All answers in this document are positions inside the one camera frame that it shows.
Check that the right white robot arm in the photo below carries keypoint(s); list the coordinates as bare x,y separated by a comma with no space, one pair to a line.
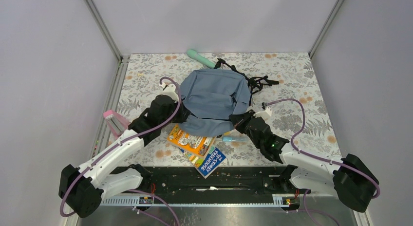
346,178

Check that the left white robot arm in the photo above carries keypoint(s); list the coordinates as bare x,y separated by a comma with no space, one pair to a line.
83,188

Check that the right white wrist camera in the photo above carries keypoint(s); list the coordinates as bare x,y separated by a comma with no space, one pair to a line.
266,113

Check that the pink metronome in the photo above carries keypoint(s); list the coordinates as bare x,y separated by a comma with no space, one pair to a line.
116,122

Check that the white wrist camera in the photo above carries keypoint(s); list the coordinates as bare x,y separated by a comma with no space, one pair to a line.
169,90
266,113

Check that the orange book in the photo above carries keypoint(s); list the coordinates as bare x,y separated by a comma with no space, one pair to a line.
195,145

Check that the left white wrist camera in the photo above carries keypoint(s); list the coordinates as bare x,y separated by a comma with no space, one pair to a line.
169,90

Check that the blue Treehouse book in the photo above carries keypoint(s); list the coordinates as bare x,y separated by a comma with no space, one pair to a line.
208,164

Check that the blue grey backpack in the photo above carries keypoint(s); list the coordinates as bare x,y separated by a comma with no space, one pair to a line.
212,96

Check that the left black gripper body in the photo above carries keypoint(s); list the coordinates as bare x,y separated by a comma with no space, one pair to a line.
179,117

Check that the mint green tube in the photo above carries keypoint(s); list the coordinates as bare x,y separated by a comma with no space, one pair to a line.
196,56

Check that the floral table mat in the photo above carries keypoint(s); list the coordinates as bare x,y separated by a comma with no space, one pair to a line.
298,113

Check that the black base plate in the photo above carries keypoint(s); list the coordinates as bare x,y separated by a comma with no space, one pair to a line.
226,185

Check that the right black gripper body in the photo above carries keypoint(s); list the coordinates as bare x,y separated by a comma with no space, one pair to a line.
243,126

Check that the light blue marker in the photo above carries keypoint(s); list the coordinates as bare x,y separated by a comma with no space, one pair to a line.
230,139

